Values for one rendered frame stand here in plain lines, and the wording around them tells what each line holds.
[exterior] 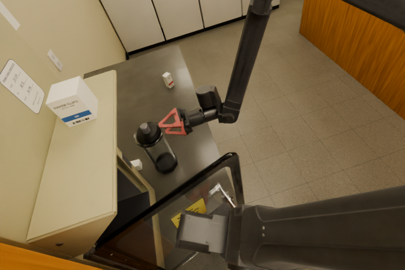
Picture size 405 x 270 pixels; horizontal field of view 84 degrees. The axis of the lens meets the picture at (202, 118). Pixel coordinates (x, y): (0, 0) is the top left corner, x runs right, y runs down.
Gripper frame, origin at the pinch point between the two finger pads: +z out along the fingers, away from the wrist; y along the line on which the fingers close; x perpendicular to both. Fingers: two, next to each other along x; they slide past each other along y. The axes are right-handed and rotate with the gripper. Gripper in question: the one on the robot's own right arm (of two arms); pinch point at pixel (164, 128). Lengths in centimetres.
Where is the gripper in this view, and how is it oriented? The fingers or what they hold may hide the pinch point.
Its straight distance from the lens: 80.9
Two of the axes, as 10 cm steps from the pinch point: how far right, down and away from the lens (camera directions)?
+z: -9.5, 3.2, -0.3
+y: -0.7, -2.8, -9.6
